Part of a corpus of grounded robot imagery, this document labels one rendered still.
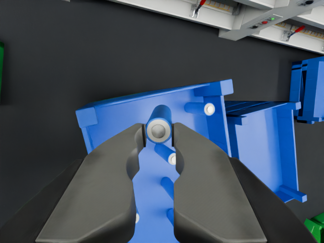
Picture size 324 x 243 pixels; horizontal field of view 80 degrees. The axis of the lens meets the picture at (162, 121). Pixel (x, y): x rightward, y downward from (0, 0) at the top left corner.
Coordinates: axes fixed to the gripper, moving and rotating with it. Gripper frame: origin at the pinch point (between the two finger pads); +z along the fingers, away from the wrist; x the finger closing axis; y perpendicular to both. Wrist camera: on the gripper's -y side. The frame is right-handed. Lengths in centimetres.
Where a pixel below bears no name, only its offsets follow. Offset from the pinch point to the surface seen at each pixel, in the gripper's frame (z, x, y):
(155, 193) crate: 12.2, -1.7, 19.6
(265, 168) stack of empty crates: 37, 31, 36
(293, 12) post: 60, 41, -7
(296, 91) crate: 87, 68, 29
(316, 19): 64, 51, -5
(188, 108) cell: 17.6, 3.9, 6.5
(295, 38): 86, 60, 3
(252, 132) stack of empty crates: 40, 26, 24
